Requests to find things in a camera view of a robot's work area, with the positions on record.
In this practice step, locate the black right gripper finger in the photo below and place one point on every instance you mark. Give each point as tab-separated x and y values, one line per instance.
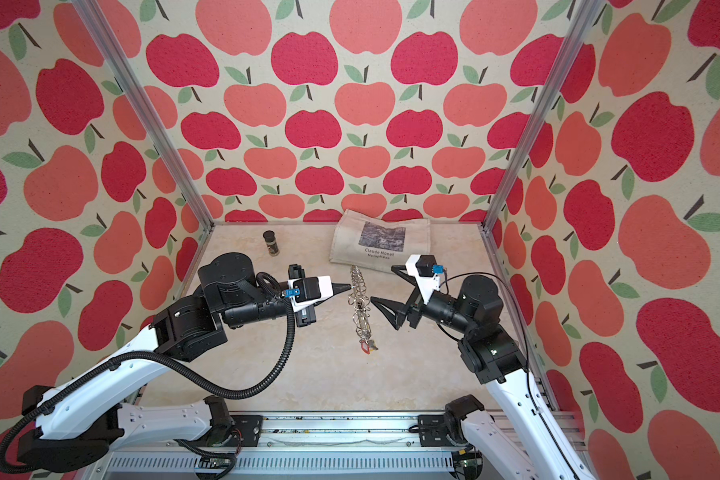
395	312
415	298

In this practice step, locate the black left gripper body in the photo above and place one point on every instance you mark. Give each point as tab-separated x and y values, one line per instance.
305	318

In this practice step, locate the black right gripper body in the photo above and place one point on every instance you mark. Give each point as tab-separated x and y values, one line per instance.
417	313

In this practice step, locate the metal disc with key rings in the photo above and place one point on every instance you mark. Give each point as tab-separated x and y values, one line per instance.
360	302

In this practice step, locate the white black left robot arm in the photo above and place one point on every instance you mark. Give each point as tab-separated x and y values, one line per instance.
65	428

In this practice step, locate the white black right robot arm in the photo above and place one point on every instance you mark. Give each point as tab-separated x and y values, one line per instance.
541	449

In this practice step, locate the red white key tag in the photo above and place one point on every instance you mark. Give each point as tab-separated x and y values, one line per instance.
367	346

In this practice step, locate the cream Monet canvas bag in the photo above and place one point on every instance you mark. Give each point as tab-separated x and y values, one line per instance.
375	244

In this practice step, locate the small dark spice jar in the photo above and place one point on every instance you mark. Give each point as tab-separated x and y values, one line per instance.
270	240

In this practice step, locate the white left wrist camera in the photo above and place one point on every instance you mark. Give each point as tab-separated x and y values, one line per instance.
305	292

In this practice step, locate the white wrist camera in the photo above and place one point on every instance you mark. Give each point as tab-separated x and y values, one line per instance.
305	292
426	273

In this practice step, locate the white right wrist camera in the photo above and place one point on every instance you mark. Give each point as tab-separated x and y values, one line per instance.
426	273

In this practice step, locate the front aluminium rail base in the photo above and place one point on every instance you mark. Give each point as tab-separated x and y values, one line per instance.
373	445

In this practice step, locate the right rear aluminium frame post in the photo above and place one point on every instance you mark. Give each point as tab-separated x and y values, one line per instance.
573	41

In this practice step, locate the aluminium frame post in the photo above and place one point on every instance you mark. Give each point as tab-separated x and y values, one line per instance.
106	40
573	41

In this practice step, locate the left rear aluminium frame post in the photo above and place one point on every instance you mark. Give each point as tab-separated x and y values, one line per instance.
106	40

